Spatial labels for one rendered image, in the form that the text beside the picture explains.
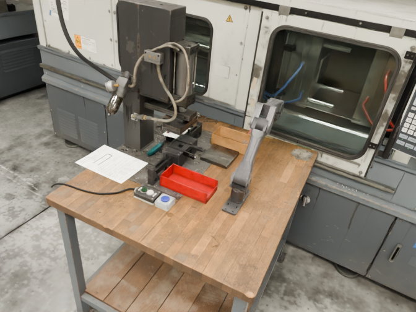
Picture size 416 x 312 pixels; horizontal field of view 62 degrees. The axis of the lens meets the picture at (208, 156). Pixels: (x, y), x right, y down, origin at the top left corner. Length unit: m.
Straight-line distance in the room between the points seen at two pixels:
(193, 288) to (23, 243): 1.28
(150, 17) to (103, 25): 1.24
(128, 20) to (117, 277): 1.39
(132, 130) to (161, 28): 0.59
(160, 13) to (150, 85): 0.33
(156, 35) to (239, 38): 0.71
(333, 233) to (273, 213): 0.95
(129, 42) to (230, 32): 0.72
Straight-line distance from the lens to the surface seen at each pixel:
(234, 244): 1.43
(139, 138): 1.87
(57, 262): 2.60
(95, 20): 2.86
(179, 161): 1.75
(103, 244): 2.64
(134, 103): 1.79
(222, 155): 1.87
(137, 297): 2.08
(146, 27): 1.62
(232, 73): 2.24
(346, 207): 2.35
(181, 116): 1.69
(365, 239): 2.47
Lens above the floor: 1.94
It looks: 33 degrees down
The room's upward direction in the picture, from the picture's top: 6 degrees clockwise
